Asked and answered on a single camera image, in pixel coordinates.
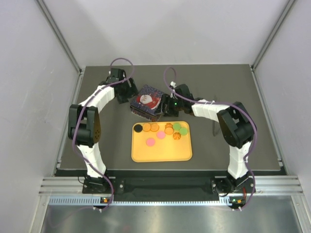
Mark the tan round biscuit behind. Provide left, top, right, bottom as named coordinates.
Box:
left=151, top=123, right=159, bottom=132

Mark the decorated cookie tin box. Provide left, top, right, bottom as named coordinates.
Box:
left=130, top=106, right=163, bottom=122

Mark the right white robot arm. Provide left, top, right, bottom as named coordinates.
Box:
left=165, top=82, right=257, bottom=192

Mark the orange swirl cookie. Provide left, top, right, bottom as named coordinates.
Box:
left=173, top=132, right=181, bottom=140
left=165, top=123, right=173, bottom=128

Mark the pink sandwich cookie lower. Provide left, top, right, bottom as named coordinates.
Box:
left=146, top=138, right=156, bottom=147

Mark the green cookie right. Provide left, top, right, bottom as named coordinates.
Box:
left=179, top=127, right=189, bottom=135

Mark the aluminium frame rail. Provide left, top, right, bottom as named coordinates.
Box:
left=39, top=176, right=303, bottom=206

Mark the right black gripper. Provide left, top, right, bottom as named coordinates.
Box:
left=155, top=94, right=184, bottom=117

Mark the orange swirl cookie right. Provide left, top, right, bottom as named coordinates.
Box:
left=173, top=132, right=181, bottom=140

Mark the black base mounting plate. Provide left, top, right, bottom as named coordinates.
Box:
left=82, top=170, right=255, bottom=201

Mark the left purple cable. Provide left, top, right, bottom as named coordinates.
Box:
left=72, top=58, right=136, bottom=211

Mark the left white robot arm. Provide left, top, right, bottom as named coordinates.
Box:
left=68, top=68, right=138, bottom=193

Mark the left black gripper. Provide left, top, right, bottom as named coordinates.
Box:
left=117, top=77, right=140, bottom=103

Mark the tan round patterned biscuit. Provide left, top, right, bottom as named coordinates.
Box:
left=142, top=123, right=151, bottom=132

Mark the purple cable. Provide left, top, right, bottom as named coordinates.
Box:
left=163, top=67, right=258, bottom=212
left=72, top=58, right=136, bottom=211

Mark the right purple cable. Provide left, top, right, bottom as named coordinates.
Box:
left=163, top=67, right=258, bottom=212

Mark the orange swirl cookie upper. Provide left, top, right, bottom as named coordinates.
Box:
left=165, top=123, right=173, bottom=128

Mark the pink sandwich cookie upper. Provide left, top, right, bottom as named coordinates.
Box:
left=156, top=131, right=166, bottom=139

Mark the gold tin lid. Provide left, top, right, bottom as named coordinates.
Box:
left=130, top=85, right=164, bottom=117

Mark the black sandwich cookie corner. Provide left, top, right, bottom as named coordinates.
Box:
left=134, top=124, right=143, bottom=133

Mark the yellow plastic tray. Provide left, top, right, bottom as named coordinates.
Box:
left=131, top=121, right=192, bottom=163

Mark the green cookie upper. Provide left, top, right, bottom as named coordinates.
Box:
left=173, top=122, right=182, bottom=131

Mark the green cookie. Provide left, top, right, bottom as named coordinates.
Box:
left=179, top=127, right=189, bottom=135
left=173, top=122, right=182, bottom=131

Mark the pink sandwich cookie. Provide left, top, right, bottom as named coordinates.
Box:
left=146, top=138, right=156, bottom=147
left=156, top=131, right=166, bottom=139

